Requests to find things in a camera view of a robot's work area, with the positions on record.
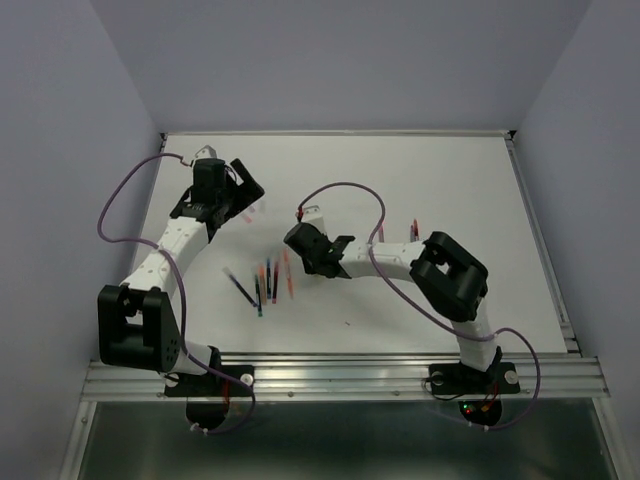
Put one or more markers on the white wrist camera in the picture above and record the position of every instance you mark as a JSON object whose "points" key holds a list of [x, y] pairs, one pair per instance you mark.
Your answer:
{"points": [[310, 220], [205, 152]]}

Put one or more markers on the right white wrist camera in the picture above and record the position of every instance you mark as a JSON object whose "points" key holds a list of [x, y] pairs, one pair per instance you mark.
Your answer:
{"points": [[310, 220]]}

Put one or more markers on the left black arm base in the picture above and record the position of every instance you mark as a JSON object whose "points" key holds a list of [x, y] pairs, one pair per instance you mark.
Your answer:
{"points": [[214, 406]]}

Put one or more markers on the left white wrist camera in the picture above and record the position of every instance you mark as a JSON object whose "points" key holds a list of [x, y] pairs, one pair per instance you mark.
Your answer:
{"points": [[205, 152]]}

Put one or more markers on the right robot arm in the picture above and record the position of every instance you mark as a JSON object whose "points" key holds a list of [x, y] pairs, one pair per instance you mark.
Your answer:
{"points": [[452, 280]]}

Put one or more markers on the aluminium rail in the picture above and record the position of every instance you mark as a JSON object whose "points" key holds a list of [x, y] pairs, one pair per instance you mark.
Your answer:
{"points": [[353, 377], [568, 332]]}

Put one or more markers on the green orange pen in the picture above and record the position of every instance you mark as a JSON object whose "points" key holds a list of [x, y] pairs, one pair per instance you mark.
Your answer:
{"points": [[259, 291]]}

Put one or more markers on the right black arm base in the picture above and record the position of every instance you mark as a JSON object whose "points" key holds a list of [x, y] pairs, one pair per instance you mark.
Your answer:
{"points": [[478, 393]]}

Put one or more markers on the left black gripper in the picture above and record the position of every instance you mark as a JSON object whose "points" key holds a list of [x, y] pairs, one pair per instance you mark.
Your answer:
{"points": [[250, 193]]}

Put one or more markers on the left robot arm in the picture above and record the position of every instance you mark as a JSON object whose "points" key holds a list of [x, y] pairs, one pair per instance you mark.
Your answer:
{"points": [[142, 321]]}

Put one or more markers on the pink purple pen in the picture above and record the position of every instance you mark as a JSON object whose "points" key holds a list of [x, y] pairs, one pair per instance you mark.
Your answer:
{"points": [[275, 281]]}

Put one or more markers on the aluminium front rail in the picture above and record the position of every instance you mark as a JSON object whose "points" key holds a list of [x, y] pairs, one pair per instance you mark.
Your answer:
{"points": [[353, 377]]}

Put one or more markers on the pink pen cap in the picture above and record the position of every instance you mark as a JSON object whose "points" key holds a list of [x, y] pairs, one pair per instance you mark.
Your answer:
{"points": [[249, 215]]}

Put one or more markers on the aluminium right side rail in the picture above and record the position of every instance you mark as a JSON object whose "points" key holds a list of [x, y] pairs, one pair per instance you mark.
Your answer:
{"points": [[568, 332]]}

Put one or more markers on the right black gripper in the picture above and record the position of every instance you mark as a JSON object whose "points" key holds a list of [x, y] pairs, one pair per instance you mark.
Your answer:
{"points": [[308, 265]]}

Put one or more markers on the dark blue pen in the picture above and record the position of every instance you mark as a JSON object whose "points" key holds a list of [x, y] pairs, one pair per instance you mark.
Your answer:
{"points": [[244, 292]]}

